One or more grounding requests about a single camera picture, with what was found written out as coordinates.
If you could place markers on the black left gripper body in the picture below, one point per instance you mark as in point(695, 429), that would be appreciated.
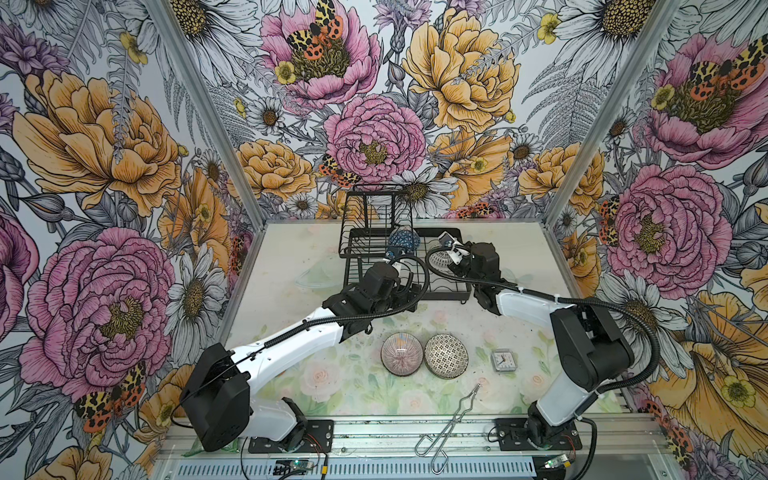
point(396, 299)

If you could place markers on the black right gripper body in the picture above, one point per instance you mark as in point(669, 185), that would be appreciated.
point(465, 267)

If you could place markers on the white red diamond bowl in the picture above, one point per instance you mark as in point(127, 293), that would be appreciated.
point(441, 260)

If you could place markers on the blue patterned bowl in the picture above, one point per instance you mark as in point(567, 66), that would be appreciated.
point(404, 241)

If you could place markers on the purple striped bowl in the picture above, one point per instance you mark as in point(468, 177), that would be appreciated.
point(402, 354)

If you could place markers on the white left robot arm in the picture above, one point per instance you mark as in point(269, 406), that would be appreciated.
point(221, 400)

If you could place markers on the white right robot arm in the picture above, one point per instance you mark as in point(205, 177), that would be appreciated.
point(591, 347)

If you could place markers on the black white dotted bowl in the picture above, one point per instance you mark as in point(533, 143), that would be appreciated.
point(446, 356)

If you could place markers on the small clear square clock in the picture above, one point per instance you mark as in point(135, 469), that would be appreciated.
point(503, 361)

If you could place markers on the green circuit board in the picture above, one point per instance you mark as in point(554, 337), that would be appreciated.
point(286, 468)

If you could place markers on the black wire dish rack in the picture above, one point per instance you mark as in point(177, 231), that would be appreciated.
point(378, 226)

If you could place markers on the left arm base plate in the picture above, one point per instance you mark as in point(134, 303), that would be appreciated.
point(280, 426)

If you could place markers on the metal wire tongs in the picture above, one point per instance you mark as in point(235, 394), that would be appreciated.
point(433, 445)

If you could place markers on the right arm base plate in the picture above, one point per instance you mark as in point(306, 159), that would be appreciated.
point(519, 434)

